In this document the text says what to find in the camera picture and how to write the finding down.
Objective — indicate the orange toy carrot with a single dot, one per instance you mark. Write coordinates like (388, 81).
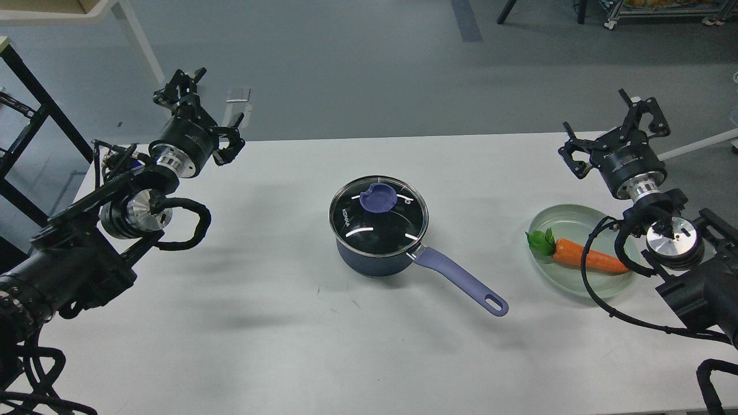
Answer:
(570, 253)

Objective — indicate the white desk frame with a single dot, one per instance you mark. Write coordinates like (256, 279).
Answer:
(68, 13)

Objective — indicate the light green plate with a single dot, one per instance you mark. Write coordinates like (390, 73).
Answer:
(576, 222)

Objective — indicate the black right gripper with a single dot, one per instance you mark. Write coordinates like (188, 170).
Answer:
(627, 162)

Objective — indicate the white chair base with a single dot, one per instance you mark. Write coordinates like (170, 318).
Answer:
(728, 136)

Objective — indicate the metal wheeled cart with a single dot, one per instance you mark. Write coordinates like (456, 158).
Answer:
(709, 13)

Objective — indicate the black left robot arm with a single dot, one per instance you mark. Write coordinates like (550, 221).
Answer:
(85, 255)

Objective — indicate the glass pot lid blue knob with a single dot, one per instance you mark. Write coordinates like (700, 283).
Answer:
(378, 216)

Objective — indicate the blue saucepan with handle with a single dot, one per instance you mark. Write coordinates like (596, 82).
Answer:
(432, 259)

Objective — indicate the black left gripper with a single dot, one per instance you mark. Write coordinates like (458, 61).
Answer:
(185, 141)

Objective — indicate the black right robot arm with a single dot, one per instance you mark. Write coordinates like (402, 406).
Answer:
(696, 259)

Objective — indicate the black metal rack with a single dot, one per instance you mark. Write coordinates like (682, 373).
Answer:
(48, 110)

